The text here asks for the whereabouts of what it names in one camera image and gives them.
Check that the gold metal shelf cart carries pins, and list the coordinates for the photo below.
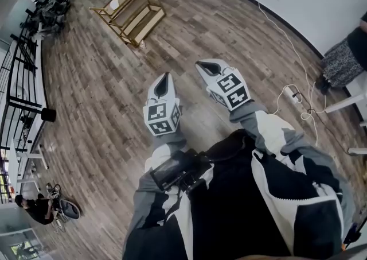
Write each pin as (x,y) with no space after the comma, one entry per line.
(134,9)

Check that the black chest-mounted device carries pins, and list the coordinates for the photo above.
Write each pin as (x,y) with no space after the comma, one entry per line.
(179,171)

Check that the black round bin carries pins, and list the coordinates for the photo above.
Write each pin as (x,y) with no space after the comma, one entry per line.
(48,115)

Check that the black metal railing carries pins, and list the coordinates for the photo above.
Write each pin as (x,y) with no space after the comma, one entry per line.
(20,61)

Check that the white desk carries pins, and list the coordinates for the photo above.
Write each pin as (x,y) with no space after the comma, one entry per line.
(27,149)

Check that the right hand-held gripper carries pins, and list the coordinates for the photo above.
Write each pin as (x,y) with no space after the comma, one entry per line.
(230,91)

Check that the white power strip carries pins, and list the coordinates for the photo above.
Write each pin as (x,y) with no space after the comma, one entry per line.
(292,93)

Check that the white slipper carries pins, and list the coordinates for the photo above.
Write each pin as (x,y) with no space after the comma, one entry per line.
(115,3)

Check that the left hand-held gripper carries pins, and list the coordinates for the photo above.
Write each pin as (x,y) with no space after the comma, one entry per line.
(160,116)

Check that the pile of dark equipment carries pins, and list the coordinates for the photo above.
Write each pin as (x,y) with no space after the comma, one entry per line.
(50,10)

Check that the person's black and white jacket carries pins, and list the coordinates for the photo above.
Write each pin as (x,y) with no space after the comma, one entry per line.
(243,207)

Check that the person's right forearm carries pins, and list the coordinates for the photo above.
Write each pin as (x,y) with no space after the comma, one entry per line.
(262,127)

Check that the person's left forearm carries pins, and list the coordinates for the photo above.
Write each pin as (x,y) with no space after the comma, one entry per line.
(167,149)

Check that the white table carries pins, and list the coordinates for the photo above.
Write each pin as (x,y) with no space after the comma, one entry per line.
(351,95)

